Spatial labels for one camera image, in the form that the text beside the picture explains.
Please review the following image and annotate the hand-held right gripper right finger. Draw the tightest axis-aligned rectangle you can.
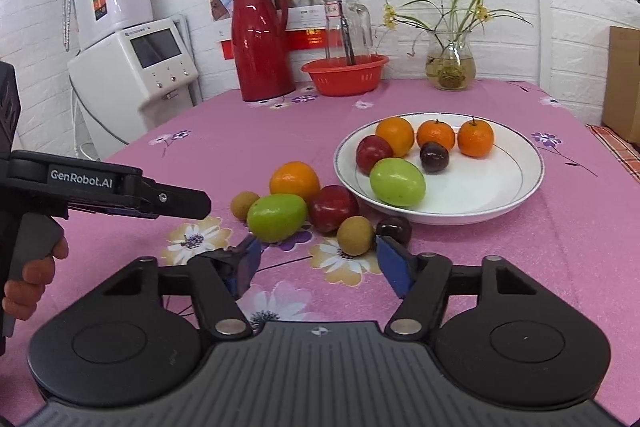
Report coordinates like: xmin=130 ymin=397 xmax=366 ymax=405
xmin=375 ymin=235 xmax=567 ymax=341

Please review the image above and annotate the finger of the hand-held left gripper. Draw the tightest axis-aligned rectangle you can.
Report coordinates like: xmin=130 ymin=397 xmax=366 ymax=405
xmin=141 ymin=178 xmax=212 ymax=222
xmin=67 ymin=205 xmax=162 ymax=222

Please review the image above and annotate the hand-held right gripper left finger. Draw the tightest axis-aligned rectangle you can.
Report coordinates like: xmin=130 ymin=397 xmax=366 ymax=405
xmin=75 ymin=234 xmax=264 ymax=341

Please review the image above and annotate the dark purple plum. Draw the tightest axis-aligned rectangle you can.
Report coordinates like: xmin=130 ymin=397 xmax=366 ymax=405
xmin=419 ymin=141 xmax=450 ymax=174
xmin=375 ymin=216 xmax=413 ymax=245

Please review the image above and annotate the small tan longan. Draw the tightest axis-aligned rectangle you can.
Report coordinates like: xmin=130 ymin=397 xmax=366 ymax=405
xmin=336 ymin=215 xmax=375 ymax=256

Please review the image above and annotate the small brown kiwi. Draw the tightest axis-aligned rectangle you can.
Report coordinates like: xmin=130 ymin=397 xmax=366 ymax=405
xmin=230 ymin=191 xmax=261 ymax=221

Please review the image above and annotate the red apple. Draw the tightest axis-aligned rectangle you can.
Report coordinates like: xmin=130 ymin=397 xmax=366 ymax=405
xmin=355 ymin=135 xmax=394 ymax=176
xmin=308 ymin=185 xmax=360 ymax=234

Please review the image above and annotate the orange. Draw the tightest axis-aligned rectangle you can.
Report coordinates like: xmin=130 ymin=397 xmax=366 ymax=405
xmin=269 ymin=161 xmax=321 ymax=205
xmin=376 ymin=116 xmax=416 ymax=158

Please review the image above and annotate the white plate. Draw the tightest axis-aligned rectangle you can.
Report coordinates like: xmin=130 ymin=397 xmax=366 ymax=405
xmin=333 ymin=112 xmax=545 ymax=226

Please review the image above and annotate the mandarin with stem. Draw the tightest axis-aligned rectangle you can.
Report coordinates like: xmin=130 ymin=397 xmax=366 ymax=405
xmin=457 ymin=117 xmax=495 ymax=158
xmin=416 ymin=119 xmax=456 ymax=151

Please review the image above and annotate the person's left hand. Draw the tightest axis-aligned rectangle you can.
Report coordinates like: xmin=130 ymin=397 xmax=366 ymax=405
xmin=2 ymin=237 xmax=69 ymax=321

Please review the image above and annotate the white water dispenser with screen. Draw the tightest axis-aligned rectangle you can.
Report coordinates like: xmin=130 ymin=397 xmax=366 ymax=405
xmin=67 ymin=18 xmax=203 ymax=160

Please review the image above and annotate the pink floral tablecloth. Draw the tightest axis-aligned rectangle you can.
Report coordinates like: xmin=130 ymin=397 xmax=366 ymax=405
xmin=0 ymin=79 xmax=640 ymax=427

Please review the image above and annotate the red thermos jug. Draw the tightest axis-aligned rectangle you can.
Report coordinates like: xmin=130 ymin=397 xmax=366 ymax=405
xmin=230 ymin=0 xmax=297 ymax=102

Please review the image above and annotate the red plastic basket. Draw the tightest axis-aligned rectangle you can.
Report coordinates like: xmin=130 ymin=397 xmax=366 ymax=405
xmin=301 ymin=54 xmax=390 ymax=98

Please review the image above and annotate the glass vase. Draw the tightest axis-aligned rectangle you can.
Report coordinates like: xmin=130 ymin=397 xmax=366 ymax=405
xmin=425 ymin=32 xmax=475 ymax=92

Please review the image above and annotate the black stir stick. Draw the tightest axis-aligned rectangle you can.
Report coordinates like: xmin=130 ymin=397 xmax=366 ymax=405
xmin=336 ymin=0 xmax=357 ymax=64

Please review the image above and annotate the glass pitcher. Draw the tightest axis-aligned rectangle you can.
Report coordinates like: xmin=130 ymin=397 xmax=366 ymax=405
xmin=322 ymin=0 xmax=374 ymax=64

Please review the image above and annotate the orange plaid cloth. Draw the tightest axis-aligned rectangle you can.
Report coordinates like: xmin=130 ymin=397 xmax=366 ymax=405
xmin=585 ymin=123 xmax=640 ymax=185

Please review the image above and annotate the green orchid plant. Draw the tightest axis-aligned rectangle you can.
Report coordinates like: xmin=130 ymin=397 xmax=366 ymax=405
xmin=377 ymin=0 xmax=533 ymax=58

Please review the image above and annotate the cardboard box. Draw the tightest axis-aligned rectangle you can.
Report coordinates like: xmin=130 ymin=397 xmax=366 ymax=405
xmin=601 ymin=26 xmax=640 ymax=144

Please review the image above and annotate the grey corrugated hose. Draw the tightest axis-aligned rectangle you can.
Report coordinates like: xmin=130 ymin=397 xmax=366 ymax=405
xmin=62 ymin=0 xmax=83 ymax=54

